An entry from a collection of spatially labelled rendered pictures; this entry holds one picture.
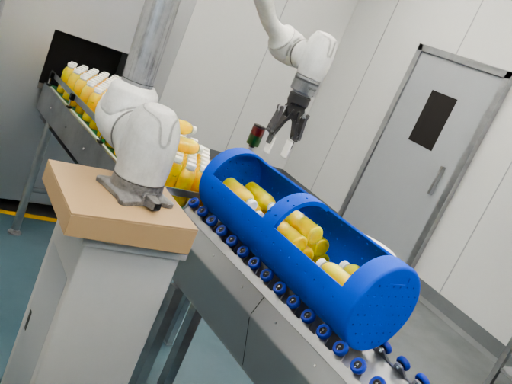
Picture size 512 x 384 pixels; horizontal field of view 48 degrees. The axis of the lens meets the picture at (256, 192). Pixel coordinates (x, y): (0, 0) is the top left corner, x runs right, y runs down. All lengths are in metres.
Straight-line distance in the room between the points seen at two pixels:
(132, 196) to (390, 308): 0.80
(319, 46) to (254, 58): 5.13
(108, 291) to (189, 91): 5.23
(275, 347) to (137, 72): 0.92
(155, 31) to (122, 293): 0.77
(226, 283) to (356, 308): 0.56
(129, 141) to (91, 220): 0.26
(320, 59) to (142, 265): 0.86
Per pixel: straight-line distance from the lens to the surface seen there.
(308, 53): 1.94
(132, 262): 1.70
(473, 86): 5.94
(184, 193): 2.32
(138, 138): 1.64
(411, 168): 6.11
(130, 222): 1.57
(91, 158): 2.86
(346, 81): 7.28
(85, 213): 1.54
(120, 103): 1.80
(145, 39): 1.79
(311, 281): 1.69
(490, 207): 5.54
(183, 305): 3.05
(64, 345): 1.81
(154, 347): 2.47
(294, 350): 1.75
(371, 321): 1.69
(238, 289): 1.95
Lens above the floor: 1.65
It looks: 14 degrees down
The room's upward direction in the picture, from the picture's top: 24 degrees clockwise
